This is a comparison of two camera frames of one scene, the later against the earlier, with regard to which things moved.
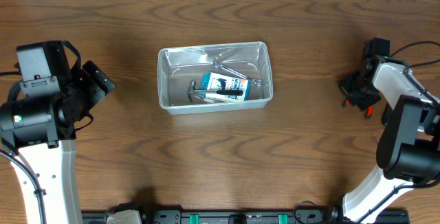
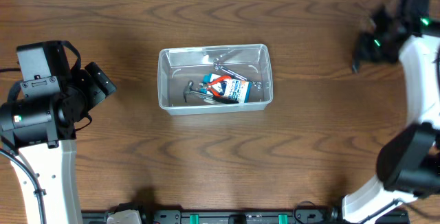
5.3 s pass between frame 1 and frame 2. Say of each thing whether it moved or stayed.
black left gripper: stayed
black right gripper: moved
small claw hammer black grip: moved
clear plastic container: stayed
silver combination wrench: stayed
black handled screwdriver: moved
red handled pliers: moved
